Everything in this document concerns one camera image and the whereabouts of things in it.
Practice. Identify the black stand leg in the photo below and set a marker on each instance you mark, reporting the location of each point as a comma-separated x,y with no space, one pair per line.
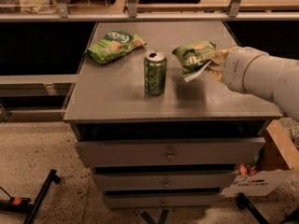
26,205
244,203

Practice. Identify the bottom grey drawer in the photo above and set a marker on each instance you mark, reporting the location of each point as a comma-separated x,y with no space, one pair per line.
157,201

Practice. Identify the middle grey drawer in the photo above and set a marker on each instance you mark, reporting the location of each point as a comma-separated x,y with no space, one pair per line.
163,180

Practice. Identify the red snack packets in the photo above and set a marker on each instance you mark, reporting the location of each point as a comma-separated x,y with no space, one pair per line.
247,169

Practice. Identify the green jalapeno chip bag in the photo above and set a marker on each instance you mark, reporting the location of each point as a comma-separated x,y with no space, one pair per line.
193,58

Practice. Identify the black stand leg left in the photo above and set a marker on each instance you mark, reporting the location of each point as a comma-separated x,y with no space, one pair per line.
26,205

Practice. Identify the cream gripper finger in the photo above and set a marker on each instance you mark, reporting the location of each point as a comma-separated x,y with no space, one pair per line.
216,73
219,56

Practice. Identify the light green snack bag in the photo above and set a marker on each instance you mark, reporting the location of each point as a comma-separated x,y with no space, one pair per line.
113,45

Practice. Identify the white cardboard box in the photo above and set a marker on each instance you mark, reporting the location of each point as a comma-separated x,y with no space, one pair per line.
278,160

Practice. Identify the green soda can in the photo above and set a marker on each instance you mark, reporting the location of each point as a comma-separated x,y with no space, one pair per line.
155,64

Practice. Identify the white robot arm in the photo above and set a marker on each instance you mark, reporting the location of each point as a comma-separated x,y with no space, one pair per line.
251,71

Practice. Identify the grey drawer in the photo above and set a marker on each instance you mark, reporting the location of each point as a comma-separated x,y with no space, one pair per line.
163,180
166,152
157,201

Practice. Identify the grey drawer cabinet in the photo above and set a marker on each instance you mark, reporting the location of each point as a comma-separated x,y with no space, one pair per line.
109,102

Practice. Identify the top grey drawer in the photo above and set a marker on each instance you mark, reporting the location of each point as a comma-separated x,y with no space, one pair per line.
166,152

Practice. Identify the black stand leg right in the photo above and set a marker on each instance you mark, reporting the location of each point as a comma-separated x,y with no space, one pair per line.
244,203

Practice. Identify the metal shelf rail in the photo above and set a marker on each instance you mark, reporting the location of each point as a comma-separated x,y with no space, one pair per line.
135,10

